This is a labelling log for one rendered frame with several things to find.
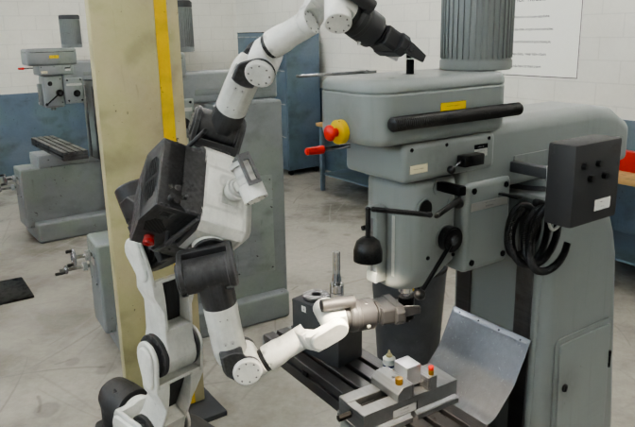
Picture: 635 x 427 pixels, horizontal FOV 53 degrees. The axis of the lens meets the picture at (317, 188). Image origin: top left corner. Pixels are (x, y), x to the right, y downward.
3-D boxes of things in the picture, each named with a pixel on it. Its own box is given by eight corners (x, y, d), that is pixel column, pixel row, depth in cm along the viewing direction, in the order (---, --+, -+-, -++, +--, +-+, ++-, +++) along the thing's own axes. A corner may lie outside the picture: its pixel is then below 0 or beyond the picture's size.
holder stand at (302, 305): (338, 368, 211) (337, 313, 206) (293, 347, 226) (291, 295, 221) (362, 355, 219) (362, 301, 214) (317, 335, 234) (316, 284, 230)
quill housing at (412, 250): (407, 300, 168) (409, 182, 160) (358, 277, 184) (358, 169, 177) (458, 283, 178) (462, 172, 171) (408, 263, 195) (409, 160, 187)
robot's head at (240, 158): (237, 196, 168) (245, 186, 161) (225, 166, 169) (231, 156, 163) (258, 188, 171) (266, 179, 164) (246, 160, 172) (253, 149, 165)
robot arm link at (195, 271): (192, 317, 161) (180, 269, 157) (192, 301, 170) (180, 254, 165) (237, 307, 162) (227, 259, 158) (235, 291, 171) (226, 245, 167)
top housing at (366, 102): (376, 150, 149) (376, 81, 145) (313, 137, 170) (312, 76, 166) (509, 129, 174) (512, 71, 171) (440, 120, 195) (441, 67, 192)
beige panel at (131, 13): (132, 452, 316) (82, -40, 261) (108, 413, 348) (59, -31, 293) (227, 415, 345) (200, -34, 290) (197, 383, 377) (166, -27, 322)
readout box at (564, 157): (574, 230, 157) (580, 145, 152) (542, 222, 164) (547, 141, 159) (620, 216, 168) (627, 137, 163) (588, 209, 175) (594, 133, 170)
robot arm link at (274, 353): (308, 357, 172) (246, 395, 170) (300, 338, 181) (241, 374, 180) (290, 328, 168) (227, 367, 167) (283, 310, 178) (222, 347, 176)
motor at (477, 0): (478, 72, 168) (483, -58, 160) (424, 69, 184) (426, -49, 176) (526, 68, 178) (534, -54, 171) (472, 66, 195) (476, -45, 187)
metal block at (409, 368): (406, 387, 184) (406, 368, 183) (393, 378, 189) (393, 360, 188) (420, 382, 187) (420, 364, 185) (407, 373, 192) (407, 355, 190)
